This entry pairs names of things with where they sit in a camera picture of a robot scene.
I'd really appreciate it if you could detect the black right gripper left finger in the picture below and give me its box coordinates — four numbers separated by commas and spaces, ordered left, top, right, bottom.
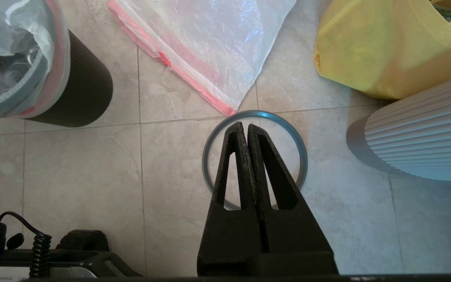
197, 121, 264, 277

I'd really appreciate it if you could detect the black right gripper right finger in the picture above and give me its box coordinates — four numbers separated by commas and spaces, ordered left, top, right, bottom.
247, 124, 334, 255

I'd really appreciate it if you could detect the grey bin rim ring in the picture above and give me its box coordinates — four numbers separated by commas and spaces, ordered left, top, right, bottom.
202, 110, 308, 210

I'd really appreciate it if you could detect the black round trash bin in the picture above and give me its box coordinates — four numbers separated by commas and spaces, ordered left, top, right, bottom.
26, 29, 113, 128

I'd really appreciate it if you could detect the white red-printed trash bag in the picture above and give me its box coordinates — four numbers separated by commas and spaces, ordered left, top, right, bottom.
0, 0, 71, 119

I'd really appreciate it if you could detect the yellow fabric bag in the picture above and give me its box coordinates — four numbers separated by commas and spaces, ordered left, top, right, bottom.
314, 0, 451, 99

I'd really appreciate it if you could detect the black ribbed block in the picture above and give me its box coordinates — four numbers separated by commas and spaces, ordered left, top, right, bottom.
56, 229, 110, 252

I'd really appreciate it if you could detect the white ribbed bin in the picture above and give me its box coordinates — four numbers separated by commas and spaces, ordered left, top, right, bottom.
364, 70, 451, 183

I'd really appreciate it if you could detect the black coiled cable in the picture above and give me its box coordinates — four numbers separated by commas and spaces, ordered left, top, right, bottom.
0, 211, 54, 278

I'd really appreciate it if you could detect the white pink-drawstring trash bag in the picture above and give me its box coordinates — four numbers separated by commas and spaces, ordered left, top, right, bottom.
107, 0, 297, 117

